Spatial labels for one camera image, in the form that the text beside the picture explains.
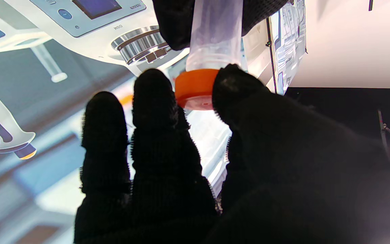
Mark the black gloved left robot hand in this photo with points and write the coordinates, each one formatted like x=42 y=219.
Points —
x=173 y=23

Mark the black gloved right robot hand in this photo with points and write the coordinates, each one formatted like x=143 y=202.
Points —
x=283 y=169

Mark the clear plastic test tube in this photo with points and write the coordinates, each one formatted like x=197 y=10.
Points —
x=215 y=37

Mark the orange tube cap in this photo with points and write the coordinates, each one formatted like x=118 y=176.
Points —
x=195 y=86

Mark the black backdrop stand pole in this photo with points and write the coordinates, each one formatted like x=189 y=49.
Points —
x=271 y=57

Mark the printed laboratory backdrop banner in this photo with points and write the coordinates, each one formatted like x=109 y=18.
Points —
x=46 y=101

